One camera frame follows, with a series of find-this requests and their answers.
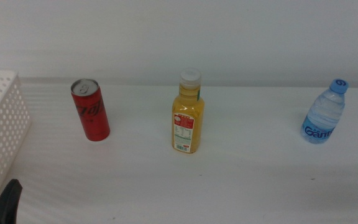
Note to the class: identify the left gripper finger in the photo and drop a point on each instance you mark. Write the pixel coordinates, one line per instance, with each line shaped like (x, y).
(6, 205)

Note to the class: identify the clear water bottle blue cap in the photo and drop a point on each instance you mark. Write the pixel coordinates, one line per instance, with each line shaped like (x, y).
(322, 118)

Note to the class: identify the red cola can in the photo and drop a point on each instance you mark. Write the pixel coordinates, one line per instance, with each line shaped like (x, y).
(90, 115)

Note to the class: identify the yellow juice bottle white cap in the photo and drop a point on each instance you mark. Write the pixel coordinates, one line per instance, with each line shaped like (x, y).
(186, 118)

